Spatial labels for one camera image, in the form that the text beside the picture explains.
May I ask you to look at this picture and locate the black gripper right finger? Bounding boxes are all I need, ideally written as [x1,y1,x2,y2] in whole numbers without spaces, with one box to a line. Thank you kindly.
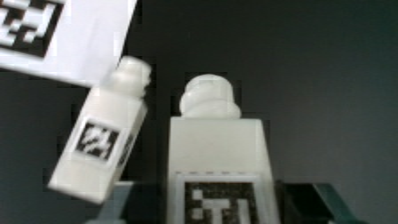
[277,182,368,224]

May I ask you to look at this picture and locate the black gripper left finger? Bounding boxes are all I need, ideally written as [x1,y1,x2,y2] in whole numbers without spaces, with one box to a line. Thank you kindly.
[84,181,133,224]

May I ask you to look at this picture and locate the white leg centre right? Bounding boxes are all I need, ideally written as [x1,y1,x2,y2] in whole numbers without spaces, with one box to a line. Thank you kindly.
[48,56,151,204]

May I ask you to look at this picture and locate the white marker tag plate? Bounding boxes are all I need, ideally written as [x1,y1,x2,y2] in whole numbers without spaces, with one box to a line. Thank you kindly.
[0,0,139,86]

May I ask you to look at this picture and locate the white leg with marker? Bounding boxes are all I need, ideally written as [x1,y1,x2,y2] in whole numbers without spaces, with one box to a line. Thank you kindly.
[165,74,281,224]

